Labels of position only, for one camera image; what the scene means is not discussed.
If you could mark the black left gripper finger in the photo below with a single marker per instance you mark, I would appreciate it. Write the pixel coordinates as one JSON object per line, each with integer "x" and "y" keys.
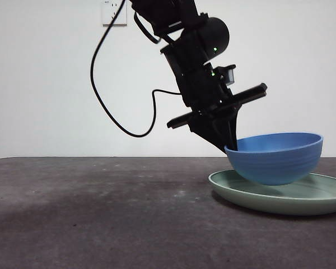
{"x": 210, "y": 131}
{"x": 234, "y": 131}

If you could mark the blue ribbed bowl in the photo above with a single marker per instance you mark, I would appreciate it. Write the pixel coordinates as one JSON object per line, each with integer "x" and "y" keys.
{"x": 274, "y": 165}

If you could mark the white wall socket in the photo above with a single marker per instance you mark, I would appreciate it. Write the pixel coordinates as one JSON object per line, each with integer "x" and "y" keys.
{"x": 109, "y": 14}

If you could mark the green shallow plate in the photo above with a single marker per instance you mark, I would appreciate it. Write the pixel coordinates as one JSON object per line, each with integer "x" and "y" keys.
{"x": 268, "y": 206}

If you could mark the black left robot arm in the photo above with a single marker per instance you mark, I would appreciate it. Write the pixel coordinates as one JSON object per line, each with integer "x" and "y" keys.
{"x": 184, "y": 14}

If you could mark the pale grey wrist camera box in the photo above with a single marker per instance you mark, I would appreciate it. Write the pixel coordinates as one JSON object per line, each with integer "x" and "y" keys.
{"x": 229, "y": 77}

